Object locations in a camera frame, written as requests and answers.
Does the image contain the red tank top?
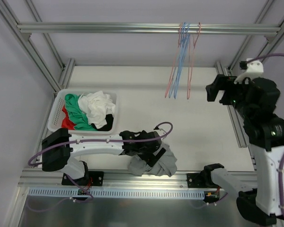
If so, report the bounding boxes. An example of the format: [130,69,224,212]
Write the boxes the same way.
[61,106,76,130]

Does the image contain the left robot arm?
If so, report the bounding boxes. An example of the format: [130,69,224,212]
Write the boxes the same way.
[42,128,169,186]

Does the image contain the pink hanger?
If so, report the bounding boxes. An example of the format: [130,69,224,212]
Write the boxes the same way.
[186,22,202,100]
[164,23,183,98]

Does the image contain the front aluminium rail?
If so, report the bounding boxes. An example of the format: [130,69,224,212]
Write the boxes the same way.
[18,168,189,190]

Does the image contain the black tank top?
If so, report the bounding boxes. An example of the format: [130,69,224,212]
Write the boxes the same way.
[91,114,114,131]

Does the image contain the white slotted cable duct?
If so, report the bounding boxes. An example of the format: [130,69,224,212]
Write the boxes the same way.
[28,187,205,200]

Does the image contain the aluminium hanging rail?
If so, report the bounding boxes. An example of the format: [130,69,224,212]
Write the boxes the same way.
[17,22,281,36]

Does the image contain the blue hanger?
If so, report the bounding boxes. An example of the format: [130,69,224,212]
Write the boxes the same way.
[168,22,186,99]
[169,22,190,99]
[173,22,191,99]

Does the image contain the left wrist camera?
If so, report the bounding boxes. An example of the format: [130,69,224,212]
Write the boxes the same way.
[154,127,167,138]

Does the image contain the grey tank top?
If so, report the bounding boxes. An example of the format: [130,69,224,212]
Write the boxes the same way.
[127,142,177,177]

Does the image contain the white plastic basket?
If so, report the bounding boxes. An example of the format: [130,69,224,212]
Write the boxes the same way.
[47,88,119,135]

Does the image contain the white tank top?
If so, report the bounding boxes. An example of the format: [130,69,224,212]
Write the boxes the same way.
[78,91,115,128]

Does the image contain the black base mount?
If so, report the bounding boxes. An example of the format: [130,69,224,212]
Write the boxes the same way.
[186,171,218,188]
[62,171,104,186]

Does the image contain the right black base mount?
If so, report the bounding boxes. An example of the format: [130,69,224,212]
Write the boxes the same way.
[186,171,218,188]

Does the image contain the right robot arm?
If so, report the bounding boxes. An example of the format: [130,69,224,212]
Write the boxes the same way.
[200,74,284,227]

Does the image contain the green tank top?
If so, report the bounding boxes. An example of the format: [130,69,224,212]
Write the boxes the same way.
[64,94,97,131]

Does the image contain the aluminium frame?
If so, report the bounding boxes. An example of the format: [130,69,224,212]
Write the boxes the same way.
[0,0,284,227]

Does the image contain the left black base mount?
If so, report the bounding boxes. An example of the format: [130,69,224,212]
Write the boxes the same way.
[62,171,104,186]

